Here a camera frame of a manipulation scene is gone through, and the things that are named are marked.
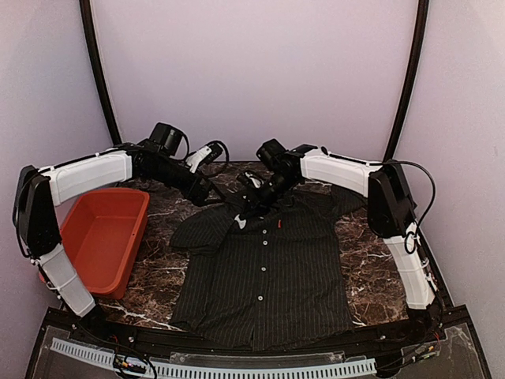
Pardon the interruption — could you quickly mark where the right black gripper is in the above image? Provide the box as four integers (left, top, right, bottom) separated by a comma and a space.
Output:
240, 170, 299, 219

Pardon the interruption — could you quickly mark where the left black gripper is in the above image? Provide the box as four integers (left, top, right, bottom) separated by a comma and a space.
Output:
147, 155, 226, 206

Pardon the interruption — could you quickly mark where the black pinstriped shirt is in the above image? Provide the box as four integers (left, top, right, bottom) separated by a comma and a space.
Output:
170, 187, 364, 345

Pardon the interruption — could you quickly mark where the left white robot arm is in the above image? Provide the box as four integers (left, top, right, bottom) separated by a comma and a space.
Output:
12, 140, 228, 344

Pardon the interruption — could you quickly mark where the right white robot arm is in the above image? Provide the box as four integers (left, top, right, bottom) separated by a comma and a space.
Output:
237, 139, 438, 343

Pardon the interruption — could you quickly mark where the orange plastic bin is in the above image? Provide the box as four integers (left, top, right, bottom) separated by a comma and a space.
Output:
61, 188, 150, 300

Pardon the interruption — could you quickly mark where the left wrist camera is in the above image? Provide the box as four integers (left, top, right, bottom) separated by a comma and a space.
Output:
148, 122, 185, 156

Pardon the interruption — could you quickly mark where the white slotted cable duct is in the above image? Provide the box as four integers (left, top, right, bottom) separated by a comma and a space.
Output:
50, 338, 376, 379

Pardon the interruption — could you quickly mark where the black front rail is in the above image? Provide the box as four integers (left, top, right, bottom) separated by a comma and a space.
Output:
43, 305, 472, 358

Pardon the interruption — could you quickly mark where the left black frame post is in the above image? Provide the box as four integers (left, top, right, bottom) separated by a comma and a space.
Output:
79, 0, 122, 144

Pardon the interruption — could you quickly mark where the black frame post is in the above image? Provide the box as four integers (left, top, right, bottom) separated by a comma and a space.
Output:
79, 0, 122, 144
383, 0, 430, 161

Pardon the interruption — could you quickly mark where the right black frame post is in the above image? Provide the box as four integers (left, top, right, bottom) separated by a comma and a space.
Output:
383, 0, 430, 161

